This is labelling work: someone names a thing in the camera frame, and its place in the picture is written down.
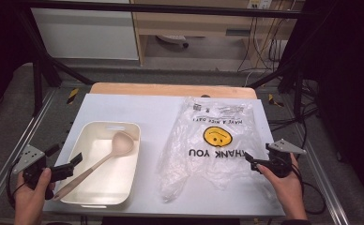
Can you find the white chair base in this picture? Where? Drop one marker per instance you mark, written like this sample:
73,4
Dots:
172,38

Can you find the white cabinet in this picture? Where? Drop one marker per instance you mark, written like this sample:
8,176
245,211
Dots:
83,34

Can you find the person's left hand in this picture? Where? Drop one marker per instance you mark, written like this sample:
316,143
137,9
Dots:
30,203

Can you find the cream plastic bin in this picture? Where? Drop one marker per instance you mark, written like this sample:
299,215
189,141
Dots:
114,184

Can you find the white table board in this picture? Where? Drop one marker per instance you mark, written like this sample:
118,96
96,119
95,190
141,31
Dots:
152,112

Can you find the light wooden desk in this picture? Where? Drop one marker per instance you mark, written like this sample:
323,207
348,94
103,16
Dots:
195,25

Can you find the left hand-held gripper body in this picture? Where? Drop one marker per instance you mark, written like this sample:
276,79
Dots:
30,157

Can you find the black metal frame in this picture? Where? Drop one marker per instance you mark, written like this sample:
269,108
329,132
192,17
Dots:
158,7

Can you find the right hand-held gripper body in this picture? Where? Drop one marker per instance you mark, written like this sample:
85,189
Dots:
280,161

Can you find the beige ladle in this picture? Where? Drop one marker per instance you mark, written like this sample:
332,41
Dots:
120,145

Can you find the clear smiley plastic bag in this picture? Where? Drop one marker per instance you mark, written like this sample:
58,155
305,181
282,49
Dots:
202,168

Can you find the yellow black floor tape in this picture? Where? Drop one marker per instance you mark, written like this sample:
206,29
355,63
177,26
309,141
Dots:
274,100
72,96

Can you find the person's right hand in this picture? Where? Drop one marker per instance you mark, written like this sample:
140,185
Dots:
288,193

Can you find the aluminium rail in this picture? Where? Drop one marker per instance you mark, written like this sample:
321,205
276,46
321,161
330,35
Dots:
325,184
17,146

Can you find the white power strip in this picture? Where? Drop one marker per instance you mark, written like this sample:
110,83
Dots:
260,3

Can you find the wooden table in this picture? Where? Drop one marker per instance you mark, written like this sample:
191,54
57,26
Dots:
158,90

